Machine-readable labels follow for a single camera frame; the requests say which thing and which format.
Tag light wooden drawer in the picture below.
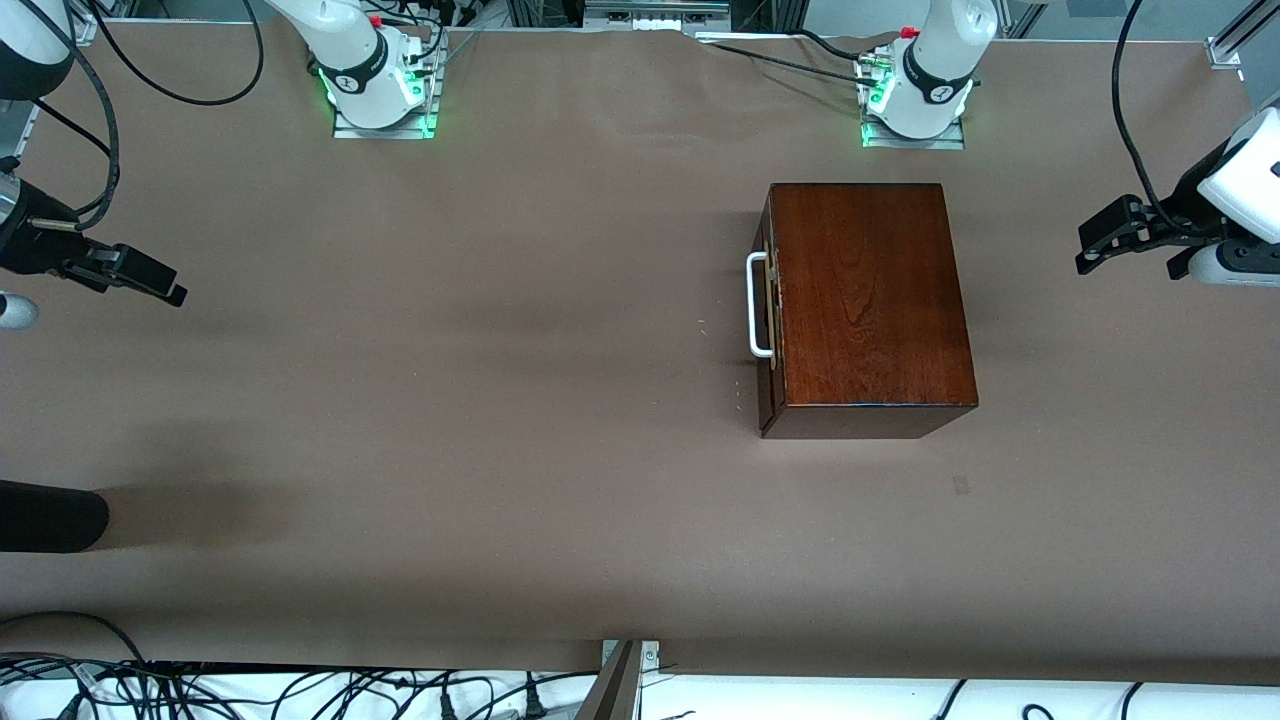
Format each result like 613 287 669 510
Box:
760 200 787 403

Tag white drawer handle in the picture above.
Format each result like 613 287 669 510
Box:
747 251 776 359

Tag black ribbed cylinder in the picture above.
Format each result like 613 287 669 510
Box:
0 480 109 553

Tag dark brown wooden cabinet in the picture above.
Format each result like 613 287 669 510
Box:
758 182 979 440

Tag brown table cover sheet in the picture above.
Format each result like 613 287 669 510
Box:
0 20 1280 686

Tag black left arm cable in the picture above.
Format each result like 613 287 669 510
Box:
1112 0 1191 231

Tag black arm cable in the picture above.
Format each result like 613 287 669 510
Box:
0 0 267 233
1112 0 1191 231

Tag aluminium frame corner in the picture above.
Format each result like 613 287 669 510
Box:
1205 0 1280 71

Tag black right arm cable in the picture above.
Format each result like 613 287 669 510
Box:
0 0 267 233

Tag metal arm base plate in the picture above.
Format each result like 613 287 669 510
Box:
860 55 967 151
333 28 442 141

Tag black arched floor cable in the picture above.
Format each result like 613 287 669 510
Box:
0 610 151 666

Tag black cable on table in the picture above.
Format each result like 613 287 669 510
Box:
685 28 871 86

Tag tangled black floor cables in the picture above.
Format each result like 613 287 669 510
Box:
0 650 601 720

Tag aluminium frame with sockets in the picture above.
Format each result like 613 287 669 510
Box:
505 0 809 39

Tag aluminium camera post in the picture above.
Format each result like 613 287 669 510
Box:
575 640 661 720

